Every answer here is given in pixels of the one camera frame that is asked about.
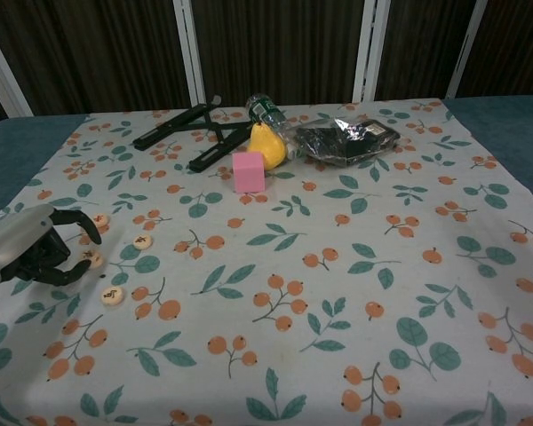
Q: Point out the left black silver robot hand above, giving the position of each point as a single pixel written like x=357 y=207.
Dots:
x=13 y=242

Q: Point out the blue table cover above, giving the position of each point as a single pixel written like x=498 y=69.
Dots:
x=26 y=142

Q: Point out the black folding laptop stand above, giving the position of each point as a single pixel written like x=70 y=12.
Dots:
x=169 y=126

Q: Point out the pink cube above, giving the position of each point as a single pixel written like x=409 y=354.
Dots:
x=248 y=173

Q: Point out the yellow pear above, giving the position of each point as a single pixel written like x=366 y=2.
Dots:
x=268 y=148

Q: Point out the floral fruit print tablecloth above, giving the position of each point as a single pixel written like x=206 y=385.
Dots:
x=293 y=288

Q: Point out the clear plastic water bottle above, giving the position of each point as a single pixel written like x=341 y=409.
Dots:
x=266 y=111

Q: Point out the black item in plastic bag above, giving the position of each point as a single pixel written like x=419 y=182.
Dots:
x=346 y=142

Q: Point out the white partition post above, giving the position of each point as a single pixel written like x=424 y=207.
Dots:
x=6 y=75
x=371 y=49
x=466 y=49
x=191 y=49

